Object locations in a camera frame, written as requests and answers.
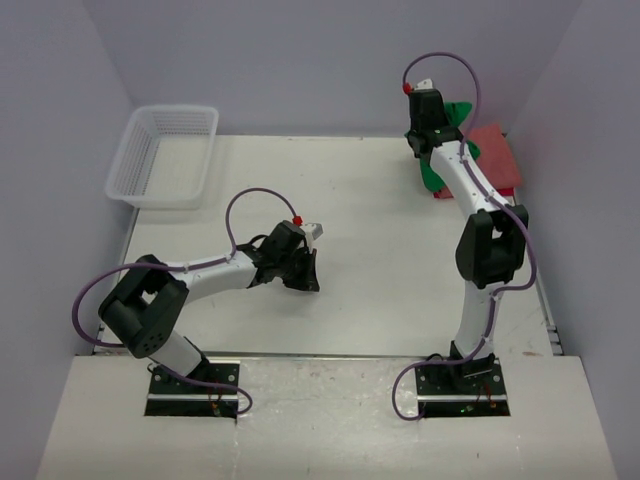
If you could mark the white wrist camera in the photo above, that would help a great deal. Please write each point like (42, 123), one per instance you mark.
(423, 85)
(312, 231)

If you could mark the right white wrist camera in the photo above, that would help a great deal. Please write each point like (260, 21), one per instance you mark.
(423, 85)

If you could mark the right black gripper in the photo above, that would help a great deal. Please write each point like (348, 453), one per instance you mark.
(443, 107)

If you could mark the folded pink t shirt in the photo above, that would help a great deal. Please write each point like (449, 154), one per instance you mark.
(496, 160)

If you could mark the green t shirt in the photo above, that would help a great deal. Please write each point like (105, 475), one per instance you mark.
(456, 113)

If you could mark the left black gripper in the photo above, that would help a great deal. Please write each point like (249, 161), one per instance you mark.
(307, 280)

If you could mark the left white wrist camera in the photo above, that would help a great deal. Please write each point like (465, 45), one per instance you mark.
(312, 231)

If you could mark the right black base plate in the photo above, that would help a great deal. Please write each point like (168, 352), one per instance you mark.
(442, 393)

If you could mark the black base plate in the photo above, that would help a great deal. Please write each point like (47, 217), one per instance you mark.
(442, 393)
(170, 397)

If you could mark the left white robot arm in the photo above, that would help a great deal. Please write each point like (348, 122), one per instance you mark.
(144, 306)

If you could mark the folded red t shirt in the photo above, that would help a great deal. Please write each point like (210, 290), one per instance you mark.
(445, 193)

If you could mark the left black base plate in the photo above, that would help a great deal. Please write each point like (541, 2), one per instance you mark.
(170, 397)

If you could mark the white plastic basket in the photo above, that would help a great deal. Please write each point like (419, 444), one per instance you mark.
(164, 157)

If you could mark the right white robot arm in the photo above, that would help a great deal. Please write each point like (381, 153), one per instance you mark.
(491, 247)

